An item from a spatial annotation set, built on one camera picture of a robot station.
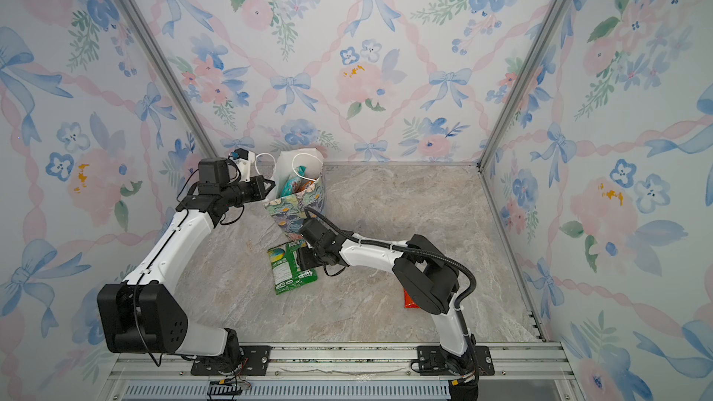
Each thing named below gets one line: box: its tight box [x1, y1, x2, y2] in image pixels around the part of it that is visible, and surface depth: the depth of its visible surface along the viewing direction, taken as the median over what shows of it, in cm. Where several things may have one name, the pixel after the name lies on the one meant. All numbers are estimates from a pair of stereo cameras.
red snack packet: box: [403, 288, 421, 310], surface depth 85 cm
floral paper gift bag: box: [263, 147, 326, 237], surface depth 85 cm
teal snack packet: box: [281, 165, 315, 198], surface depth 89 cm
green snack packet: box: [267, 239, 318, 296], surface depth 90 cm
